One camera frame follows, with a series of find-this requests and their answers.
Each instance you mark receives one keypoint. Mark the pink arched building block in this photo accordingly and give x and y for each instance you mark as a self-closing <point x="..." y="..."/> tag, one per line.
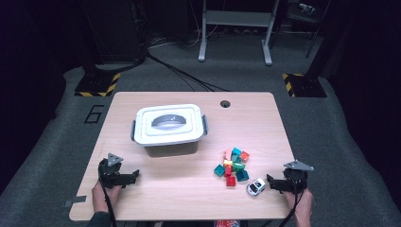
<point x="228" y="154"/>

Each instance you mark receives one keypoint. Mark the yellow building block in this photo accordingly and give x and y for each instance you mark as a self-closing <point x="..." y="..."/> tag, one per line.
<point x="227" y="163"/>

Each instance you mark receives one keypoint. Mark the person's left hand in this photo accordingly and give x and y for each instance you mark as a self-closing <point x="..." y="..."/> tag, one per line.
<point x="104" y="197"/>

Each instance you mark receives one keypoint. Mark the white toy car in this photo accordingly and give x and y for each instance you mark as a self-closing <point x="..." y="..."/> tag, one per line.
<point x="256" y="187"/>

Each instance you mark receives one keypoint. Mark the coral orange building block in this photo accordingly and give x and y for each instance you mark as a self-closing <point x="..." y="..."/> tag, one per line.
<point x="245" y="156"/>

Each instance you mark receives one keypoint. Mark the black base with hazard stripes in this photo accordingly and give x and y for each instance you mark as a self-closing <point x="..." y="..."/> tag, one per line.
<point x="307" y="86"/>
<point x="94" y="83"/>

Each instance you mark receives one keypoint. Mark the red building block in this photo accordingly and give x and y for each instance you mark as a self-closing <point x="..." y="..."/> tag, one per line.
<point x="230" y="181"/>
<point x="228" y="171"/>

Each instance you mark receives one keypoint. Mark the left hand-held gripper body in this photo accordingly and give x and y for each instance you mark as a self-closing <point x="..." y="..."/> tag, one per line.
<point x="110" y="176"/>

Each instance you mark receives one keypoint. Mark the white metal desk frame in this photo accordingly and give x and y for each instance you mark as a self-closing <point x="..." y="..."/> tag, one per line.
<point x="236" y="18"/>

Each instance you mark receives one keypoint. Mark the red patterned object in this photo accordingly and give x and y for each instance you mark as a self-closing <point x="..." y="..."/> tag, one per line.
<point x="227" y="223"/>

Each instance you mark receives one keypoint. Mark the grey device on stand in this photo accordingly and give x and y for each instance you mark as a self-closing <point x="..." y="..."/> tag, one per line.
<point x="306" y="8"/>

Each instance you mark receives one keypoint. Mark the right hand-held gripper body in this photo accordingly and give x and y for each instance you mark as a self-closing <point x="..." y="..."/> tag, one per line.
<point x="294" y="181"/>

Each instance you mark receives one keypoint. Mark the black equipment cabinet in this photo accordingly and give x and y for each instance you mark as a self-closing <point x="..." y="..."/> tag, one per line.
<point x="116" y="31"/>

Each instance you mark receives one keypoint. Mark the blue building block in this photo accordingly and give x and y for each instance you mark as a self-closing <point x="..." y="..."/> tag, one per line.
<point x="236" y="151"/>
<point x="242" y="176"/>

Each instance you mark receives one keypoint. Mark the transparent grey storage box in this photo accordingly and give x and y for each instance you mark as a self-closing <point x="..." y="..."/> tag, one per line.
<point x="170" y="150"/>

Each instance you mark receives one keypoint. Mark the grey tape strip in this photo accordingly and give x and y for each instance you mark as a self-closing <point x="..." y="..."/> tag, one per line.
<point x="77" y="199"/>

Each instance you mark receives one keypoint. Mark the person's right hand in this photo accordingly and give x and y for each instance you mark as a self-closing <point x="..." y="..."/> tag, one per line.
<point x="302" y="208"/>

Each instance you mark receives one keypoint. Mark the sage green building block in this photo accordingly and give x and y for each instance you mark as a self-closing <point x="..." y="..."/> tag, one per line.
<point x="235" y="158"/>

